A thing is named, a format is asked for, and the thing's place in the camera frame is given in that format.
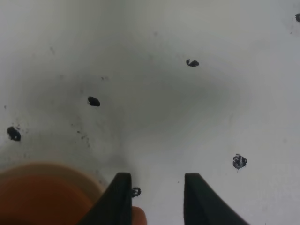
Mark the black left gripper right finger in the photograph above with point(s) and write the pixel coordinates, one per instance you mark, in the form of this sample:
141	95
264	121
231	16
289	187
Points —
202	206

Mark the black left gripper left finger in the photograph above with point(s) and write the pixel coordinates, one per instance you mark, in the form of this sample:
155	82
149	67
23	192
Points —
115	206

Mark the brown clay teapot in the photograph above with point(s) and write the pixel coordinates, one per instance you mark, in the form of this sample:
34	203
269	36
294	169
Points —
47	200

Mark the beige round teapot coaster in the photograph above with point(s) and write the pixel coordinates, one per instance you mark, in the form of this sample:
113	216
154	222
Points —
87	182

